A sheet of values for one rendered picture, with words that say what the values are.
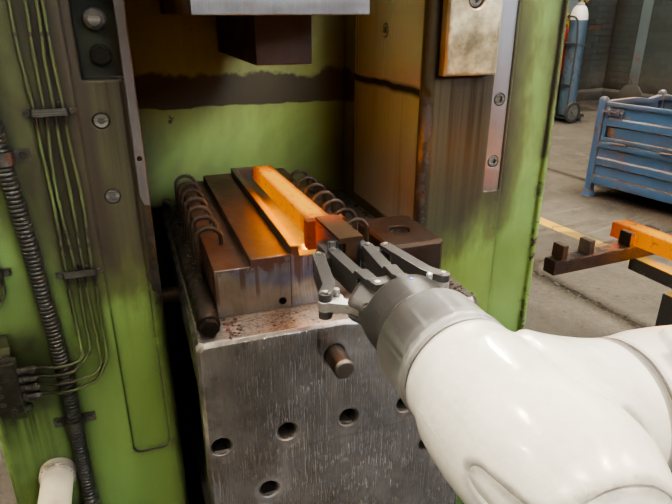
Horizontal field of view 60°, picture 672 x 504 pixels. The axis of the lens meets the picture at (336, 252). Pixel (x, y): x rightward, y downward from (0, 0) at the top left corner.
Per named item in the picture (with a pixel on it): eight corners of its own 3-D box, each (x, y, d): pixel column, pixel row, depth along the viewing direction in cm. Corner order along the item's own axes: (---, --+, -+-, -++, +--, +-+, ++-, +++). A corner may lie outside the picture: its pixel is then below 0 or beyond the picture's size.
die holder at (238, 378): (454, 538, 96) (479, 297, 79) (224, 612, 84) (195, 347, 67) (338, 360, 145) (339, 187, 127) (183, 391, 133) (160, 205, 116)
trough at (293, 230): (330, 251, 75) (330, 241, 75) (291, 256, 74) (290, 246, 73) (258, 172, 112) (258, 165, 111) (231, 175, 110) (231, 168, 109)
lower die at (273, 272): (364, 294, 79) (365, 236, 76) (217, 318, 73) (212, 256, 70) (284, 205, 116) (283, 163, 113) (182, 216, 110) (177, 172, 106)
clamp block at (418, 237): (442, 281, 83) (445, 239, 81) (388, 290, 81) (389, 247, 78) (405, 251, 94) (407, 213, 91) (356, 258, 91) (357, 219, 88)
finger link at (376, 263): (397, 280, 51) (412, 278, 51) (360, 235, 61) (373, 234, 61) (395, 320, 52) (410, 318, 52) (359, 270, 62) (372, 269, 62)
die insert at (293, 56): (312, 64, 76) (311, 14, 73) (256, 66, 73) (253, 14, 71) (261, 50, 102) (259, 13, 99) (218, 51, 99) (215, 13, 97)
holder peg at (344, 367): (355, 377, 71) (355, 359, 70) (334, 382, 71) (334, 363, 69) (343, 360, 75) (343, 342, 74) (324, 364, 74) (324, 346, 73)
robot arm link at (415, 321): (508, 411, 44) (466, 369, 50) (523, 307, 41) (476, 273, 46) (400, 439, 42) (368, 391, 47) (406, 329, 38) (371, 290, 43)
